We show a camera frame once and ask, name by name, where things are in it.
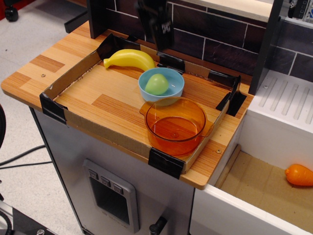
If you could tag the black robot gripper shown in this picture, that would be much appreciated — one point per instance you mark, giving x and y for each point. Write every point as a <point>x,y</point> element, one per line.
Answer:
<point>156,22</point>

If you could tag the green plastic pear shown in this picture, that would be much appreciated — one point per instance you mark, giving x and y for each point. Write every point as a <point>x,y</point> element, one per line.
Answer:
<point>157,84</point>

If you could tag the light blue bowl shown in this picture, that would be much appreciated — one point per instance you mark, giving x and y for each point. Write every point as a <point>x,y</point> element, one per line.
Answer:
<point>176,86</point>

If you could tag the yellow plastic banana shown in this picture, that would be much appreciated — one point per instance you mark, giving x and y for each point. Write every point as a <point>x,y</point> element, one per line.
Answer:
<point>130,58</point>

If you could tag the orange transparent plastic pot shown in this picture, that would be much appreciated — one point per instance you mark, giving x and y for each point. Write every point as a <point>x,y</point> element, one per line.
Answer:
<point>175,125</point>

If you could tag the cardboard fence with black tape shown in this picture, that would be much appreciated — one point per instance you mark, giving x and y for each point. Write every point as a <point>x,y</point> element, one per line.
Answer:
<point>105,103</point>

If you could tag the black chair caster wheel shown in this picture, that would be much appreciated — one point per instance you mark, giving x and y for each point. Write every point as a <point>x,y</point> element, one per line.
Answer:
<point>11,14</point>

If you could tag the silver toy dishwasher cabinet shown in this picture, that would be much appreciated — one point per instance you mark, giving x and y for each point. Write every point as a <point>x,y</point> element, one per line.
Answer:
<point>111,192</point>

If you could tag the white toy sink unit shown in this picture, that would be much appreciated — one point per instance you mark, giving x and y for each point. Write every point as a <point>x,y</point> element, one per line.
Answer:
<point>248,193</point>

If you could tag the black dishwasher door knob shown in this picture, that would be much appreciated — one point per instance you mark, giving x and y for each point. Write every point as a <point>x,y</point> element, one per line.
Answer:
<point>156,229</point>

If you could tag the orange plastic carrot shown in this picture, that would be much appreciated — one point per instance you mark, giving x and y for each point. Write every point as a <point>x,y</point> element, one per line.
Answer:
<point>299,175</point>

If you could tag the dark grey vertical post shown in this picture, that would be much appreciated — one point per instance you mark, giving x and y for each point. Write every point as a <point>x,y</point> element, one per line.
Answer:
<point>267,47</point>

